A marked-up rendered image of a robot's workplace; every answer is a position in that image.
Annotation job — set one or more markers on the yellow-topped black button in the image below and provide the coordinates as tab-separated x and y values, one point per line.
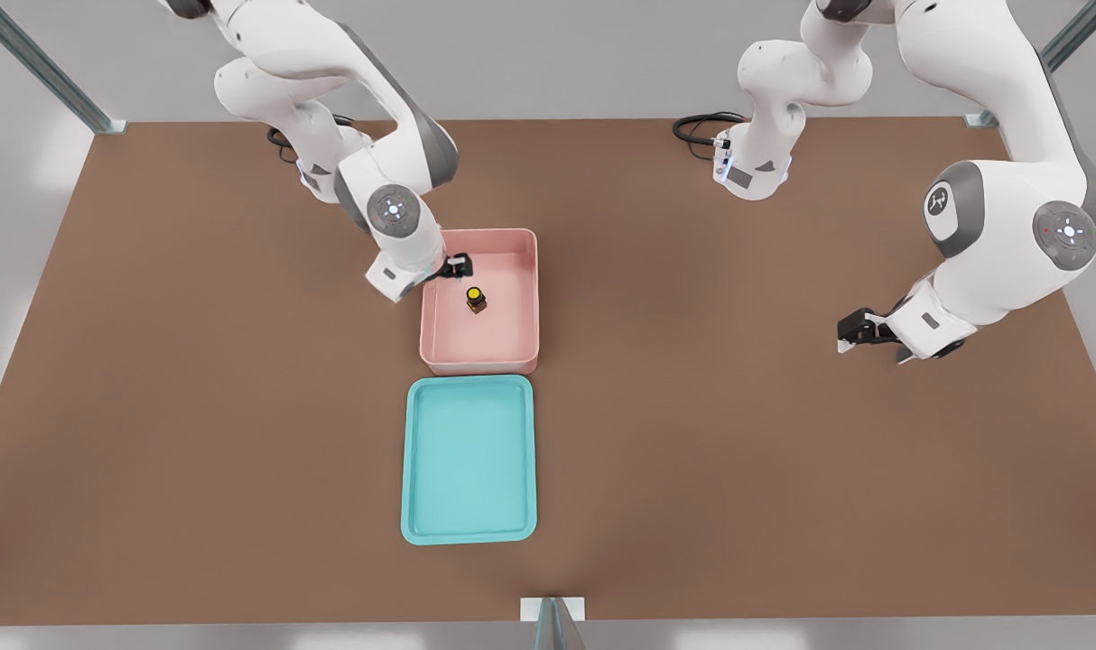
476	299

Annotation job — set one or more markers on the pink plastic box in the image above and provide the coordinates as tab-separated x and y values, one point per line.
481	302

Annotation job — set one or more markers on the pale blue-green tray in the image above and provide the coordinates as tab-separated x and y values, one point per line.
469	459

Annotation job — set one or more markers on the silver frame post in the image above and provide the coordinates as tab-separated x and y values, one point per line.
1058	45
555	621
38	59

